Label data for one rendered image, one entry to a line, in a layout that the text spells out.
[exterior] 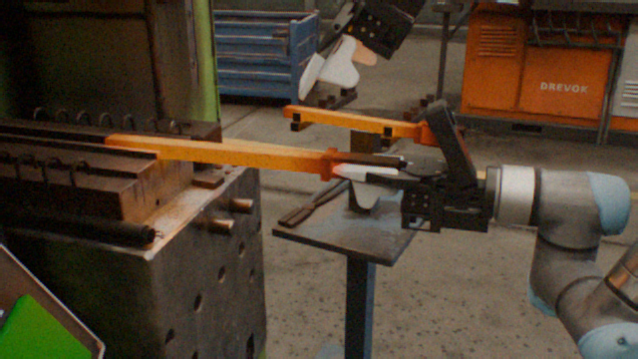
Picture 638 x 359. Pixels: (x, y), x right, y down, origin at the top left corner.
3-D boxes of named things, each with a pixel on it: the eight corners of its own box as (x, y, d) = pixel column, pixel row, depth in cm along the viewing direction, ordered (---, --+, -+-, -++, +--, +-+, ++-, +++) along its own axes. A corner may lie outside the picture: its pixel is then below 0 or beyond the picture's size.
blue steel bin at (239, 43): (322, 89, 514) (322, 10, 485) (297, 112, 444) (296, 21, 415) (205, 81, 543) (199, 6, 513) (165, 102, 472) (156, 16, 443)
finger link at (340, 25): (326, 55, 61) (368, -7, 62) (315, 47, 61) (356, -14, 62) (324, 68, 66) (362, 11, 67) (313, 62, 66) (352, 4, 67)
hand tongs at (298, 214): (387, 149, 175) (387, 145, 175) (399, 151, 173) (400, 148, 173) (277, 224, 129) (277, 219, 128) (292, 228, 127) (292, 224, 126)
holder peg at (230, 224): (238, 231, 88) (237, 216, 87) (231, 239, 85) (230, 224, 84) (215, 228, 89) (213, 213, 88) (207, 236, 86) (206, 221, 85)
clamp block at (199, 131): (225, 155, 103) (222, 121, 100) (204, 171, 96) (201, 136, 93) (168, 148, 106) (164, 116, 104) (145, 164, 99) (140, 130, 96)
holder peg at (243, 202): (256, 210, 94) (255, 196, 93) (250, 217, 92) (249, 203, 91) (234, 207, 95) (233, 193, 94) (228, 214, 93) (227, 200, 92)
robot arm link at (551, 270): (545, 339, 68) (561, 264, 63) (515, 287, 78) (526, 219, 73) (608, 338, 68) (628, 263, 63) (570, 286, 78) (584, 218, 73)
